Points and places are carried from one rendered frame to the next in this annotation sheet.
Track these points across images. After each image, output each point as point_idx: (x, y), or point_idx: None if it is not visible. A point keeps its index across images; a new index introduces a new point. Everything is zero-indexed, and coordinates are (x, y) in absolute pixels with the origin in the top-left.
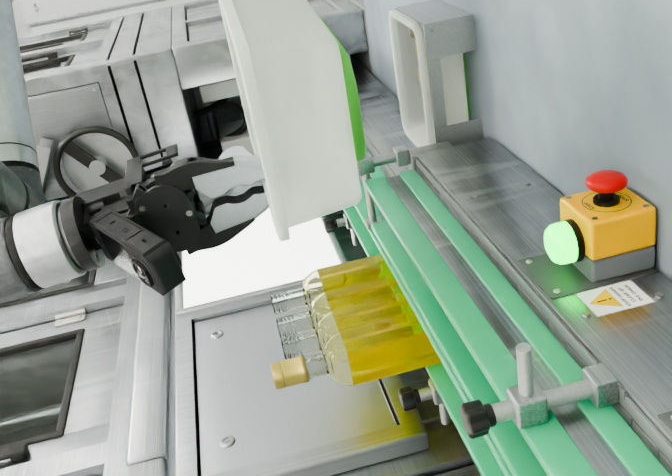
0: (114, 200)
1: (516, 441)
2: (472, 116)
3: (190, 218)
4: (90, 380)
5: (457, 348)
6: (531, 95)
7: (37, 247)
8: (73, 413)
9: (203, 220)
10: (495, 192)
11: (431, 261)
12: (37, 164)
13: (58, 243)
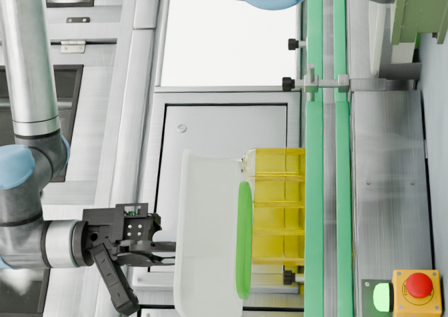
0: (106, 226)
1: None
2: (415, 60)
3: (149, 262)
4: (85, 130)
5: None
6: (435, 130)
7: (59, 261)
8: (72, 161)
9: (157, 260)
10: (385, 182)
11: (315, 240)
12: (58, 125)
13: (71, 262)
